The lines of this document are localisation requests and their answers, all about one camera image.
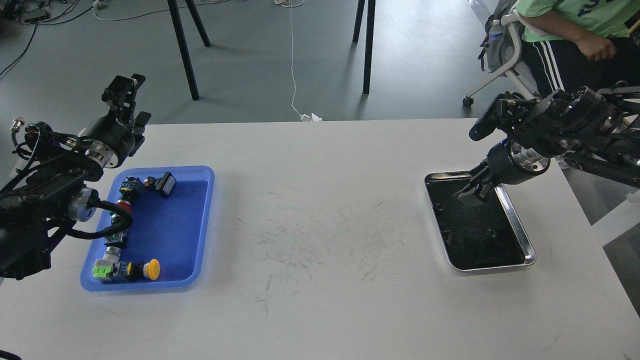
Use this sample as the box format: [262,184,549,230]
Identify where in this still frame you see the small black gear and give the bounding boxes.
[484,228,498,240]

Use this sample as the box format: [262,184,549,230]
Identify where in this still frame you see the blue plastic tray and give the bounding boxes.
[80,165,215,292]

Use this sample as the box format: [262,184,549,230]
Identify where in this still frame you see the green and grey switch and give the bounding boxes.
[91,246,122,282]

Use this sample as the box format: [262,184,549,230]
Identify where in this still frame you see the black cables on floor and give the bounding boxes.
[0,0,108,78]

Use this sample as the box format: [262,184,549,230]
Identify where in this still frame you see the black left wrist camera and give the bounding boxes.
[9,117,51,160]

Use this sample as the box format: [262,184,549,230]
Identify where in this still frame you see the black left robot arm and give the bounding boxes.
[0,73,151,280]

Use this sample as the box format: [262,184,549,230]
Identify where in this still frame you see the white cable on floor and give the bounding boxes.
[273,0,323,122]

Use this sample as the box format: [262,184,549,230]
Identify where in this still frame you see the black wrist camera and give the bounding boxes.
[9,117,51,160]
[468,91,526,141]

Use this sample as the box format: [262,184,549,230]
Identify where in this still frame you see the black table leg right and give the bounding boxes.
[352,0,377,95]

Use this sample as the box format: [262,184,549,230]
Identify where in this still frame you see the silver metal tray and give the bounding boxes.
[423,171,537,274]

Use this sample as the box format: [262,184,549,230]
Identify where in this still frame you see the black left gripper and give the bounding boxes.
[78,73,152,168]

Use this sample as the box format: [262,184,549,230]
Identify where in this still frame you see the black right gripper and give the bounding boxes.
[452,140,551,207]

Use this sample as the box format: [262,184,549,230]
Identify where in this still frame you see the white office chair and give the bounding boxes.
[462,0,547,107]

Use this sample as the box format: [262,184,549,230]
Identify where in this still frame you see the black green contact block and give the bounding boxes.
[103,229,129,249]

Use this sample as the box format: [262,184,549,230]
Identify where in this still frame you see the person in green shirt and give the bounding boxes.
[516,0,640,97]

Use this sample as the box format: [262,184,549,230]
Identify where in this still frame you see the yellow mushroom push button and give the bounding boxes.
[119,259,161,282]

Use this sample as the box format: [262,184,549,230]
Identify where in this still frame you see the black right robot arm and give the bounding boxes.
[454,86,640,207]

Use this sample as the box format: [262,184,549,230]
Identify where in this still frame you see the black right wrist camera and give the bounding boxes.
[468,91,526,141]

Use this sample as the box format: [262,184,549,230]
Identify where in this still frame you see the red green pilot light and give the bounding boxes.
[109,199,133,224]

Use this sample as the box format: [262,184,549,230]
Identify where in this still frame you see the black table leg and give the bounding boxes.
[352,0,377,95]
[167,0,211,101]

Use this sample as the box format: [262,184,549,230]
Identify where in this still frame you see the black table leg left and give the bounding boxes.
[167,0,211,101]

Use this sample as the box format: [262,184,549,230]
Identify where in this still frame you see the black rectangular push button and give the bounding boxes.
[142,171,178,198]

